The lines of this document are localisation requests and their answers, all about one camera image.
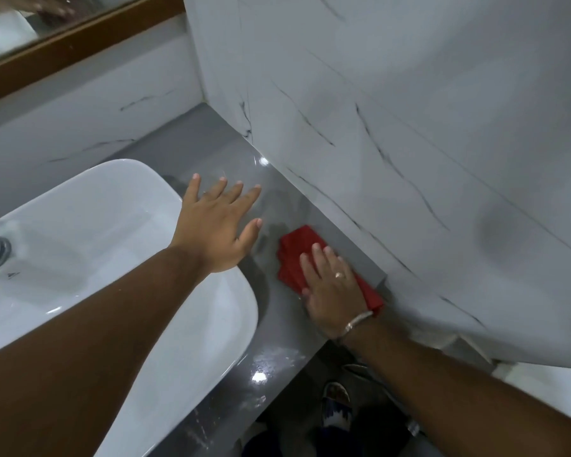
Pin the person's right hand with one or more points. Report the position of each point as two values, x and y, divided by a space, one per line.
331 296

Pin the person's left hand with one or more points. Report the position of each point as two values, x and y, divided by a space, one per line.
211 234

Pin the person's right fingers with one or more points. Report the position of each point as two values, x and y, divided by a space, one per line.
319 264

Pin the person's left middle finger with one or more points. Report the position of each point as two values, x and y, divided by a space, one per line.
231 191

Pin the person's left little finger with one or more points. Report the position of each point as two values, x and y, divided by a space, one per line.
192 187

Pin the person's left thumb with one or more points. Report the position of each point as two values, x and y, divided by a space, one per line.
251 235

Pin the red cleaning cloth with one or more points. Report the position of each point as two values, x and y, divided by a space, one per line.
295 261

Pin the person's left forearm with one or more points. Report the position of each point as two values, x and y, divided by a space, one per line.
83 345

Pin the person's right forearm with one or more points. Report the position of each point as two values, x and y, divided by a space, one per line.
461 395

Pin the white ceramic wash basin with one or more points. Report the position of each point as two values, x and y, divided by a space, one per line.
138 299

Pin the person's patterned shoe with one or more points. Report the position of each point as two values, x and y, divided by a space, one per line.
337 404

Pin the wooden framed mirror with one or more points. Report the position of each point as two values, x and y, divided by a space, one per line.
62 40

